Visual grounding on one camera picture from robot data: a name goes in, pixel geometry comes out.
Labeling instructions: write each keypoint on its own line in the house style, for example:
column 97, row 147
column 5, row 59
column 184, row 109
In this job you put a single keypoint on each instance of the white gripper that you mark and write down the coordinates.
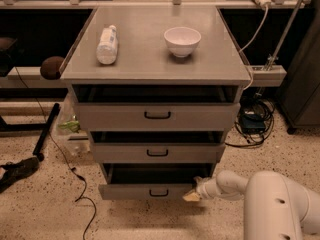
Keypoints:
column 204, row 189

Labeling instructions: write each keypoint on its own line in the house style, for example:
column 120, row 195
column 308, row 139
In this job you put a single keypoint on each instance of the grey bottom drawer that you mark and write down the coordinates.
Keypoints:
column 151, row 181

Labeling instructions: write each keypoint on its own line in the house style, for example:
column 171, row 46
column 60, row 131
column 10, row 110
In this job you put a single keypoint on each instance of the grey drawer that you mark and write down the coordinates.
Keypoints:
column 156, row 153
column 100, row 117
column 151, row 181

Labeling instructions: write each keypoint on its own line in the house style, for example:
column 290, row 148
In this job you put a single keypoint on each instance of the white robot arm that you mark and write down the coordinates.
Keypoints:
column 275, row 207

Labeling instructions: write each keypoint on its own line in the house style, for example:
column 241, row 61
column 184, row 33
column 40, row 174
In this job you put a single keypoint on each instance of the grey middle drawer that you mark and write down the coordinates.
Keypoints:
column 156, row 153

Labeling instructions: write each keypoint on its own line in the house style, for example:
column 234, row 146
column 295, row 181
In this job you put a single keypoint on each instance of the grey drawer cabinet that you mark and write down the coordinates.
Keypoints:
column 146, row 72

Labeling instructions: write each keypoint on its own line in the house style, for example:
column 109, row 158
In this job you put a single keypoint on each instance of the grey top drawer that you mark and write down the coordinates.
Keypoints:
column 100, row 117

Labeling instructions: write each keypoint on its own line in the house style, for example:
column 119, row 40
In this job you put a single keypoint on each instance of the blue electronic box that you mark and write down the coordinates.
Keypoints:
column 252, row 124

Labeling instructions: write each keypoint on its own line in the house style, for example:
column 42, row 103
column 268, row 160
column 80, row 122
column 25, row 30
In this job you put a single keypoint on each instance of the dark grey cabinet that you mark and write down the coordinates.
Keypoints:
column 299, row 95

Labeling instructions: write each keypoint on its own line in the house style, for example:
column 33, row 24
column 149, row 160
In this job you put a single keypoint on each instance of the clear plastic bag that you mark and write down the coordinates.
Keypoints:
column 68, row 131

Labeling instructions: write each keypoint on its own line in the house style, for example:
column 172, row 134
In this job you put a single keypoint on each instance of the white ceramic bowl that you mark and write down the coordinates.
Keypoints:
column 182, row 41

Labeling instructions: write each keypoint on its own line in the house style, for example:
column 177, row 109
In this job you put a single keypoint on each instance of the black metal bar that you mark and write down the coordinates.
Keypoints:
column 45, row 131

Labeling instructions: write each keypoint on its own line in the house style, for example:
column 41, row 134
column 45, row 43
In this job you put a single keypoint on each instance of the white plastic bottle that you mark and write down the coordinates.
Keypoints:
column 107, row 47

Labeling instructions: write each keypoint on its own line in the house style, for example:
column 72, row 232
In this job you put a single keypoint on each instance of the black cloth on floor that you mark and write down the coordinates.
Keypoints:
column 13, row 172

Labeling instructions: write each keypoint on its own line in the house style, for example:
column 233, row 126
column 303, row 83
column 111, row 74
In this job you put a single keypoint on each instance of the brown round ball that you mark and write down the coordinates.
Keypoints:
column 50, row 68

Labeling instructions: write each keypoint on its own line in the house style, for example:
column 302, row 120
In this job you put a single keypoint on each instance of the silver metal pole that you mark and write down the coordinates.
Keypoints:
column 271, row 59

